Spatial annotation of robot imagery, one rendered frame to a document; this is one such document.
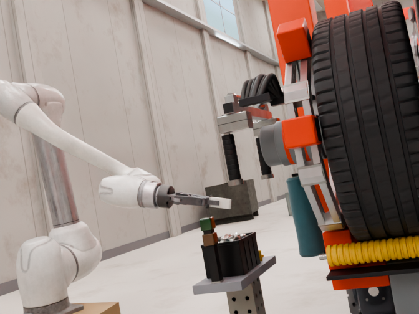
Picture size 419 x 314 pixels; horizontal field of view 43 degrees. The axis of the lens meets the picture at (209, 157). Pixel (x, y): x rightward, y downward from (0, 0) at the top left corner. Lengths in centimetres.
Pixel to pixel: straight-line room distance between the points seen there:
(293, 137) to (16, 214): 527
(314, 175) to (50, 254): 98
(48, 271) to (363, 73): 120
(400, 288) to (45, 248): 114
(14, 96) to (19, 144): 459
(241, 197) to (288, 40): 840
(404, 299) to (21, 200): 530
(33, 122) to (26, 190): 462
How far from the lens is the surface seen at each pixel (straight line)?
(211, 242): 170
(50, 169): 206
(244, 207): 976
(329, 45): 138
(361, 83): 129
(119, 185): 171
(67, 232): 204
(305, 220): 172
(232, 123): 148
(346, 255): 148
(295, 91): 136
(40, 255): 189
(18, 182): 642
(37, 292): 190
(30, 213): 649
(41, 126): 188
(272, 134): 159
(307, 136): 126
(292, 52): 145
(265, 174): 181
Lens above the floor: 76
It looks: 3 degrees up
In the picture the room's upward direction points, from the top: 10 degrees counter-clockwise
